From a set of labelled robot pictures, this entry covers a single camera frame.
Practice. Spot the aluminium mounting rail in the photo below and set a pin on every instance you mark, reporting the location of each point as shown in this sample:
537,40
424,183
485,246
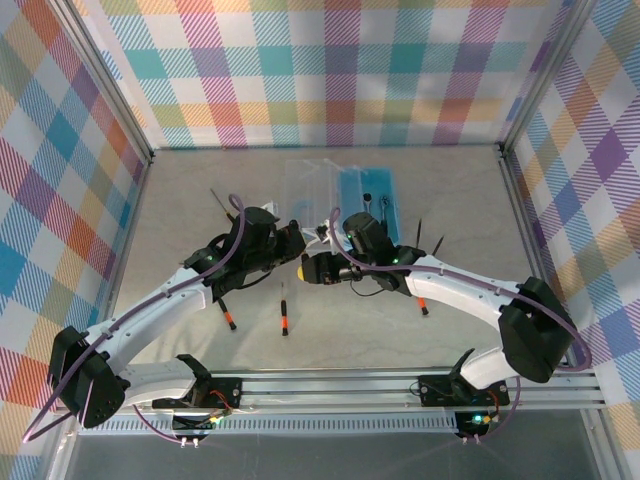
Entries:
325,390

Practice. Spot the controller board with LED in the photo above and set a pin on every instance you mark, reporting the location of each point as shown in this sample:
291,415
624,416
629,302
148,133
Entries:
190,422
472,425

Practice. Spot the thin long-shaft screwdriver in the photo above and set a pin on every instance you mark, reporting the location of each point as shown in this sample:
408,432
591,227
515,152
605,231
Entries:
227,216

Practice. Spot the blue plastic tool box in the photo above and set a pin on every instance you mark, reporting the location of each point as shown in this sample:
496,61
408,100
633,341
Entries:
350,185

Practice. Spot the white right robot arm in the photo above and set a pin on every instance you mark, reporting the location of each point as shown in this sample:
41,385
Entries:
450,290

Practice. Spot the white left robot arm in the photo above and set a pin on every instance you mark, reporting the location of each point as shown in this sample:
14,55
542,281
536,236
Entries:
150,310

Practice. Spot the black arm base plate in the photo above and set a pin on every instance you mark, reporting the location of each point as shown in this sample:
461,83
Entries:
435,390
230,392

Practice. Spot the orange black precision screwdriver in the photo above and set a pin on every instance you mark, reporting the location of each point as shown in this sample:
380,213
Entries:
230,317
284,317
425,306

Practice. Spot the aluminium frame post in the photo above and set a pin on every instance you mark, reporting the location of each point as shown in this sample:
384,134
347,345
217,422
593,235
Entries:
105,75
544,75

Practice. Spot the aluminium table side rail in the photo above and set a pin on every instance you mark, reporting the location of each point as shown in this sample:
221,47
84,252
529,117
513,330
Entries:
125,250
520,210

